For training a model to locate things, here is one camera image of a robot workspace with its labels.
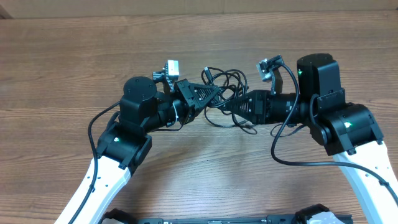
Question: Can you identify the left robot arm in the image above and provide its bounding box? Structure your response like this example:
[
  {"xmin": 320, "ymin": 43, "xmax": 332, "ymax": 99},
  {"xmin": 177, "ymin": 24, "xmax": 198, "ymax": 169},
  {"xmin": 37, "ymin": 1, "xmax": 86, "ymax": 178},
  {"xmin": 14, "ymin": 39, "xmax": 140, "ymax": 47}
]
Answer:
[{"xmin": 56, "ymin": 75, "xmax": 220, "ymax": 223}]

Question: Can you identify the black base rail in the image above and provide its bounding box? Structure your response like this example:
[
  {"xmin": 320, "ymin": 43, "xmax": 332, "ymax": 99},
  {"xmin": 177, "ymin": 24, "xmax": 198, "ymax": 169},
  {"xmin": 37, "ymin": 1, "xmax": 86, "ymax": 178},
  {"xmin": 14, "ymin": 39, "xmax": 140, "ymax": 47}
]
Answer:
[{"xmin": 99, "ymin": 204, "xmax": 353, "ymax": 224}]

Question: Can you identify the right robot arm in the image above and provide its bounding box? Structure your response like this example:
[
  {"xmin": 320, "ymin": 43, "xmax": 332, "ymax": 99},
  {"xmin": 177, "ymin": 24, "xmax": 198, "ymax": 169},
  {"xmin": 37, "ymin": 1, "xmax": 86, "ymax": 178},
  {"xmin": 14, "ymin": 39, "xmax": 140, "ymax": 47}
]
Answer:
[{"xmin": 225, "ymin": 53, "xmax": 397, "ymax": 223}]

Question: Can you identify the thick black USB cable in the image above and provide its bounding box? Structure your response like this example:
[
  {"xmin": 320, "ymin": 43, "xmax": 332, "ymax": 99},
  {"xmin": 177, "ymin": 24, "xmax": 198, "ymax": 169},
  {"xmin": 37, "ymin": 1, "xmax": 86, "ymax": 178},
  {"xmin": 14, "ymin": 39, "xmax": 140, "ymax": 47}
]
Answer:
[{"xmin": 200, "ymin": 66, "xmax": 249, "ymax": 116}]

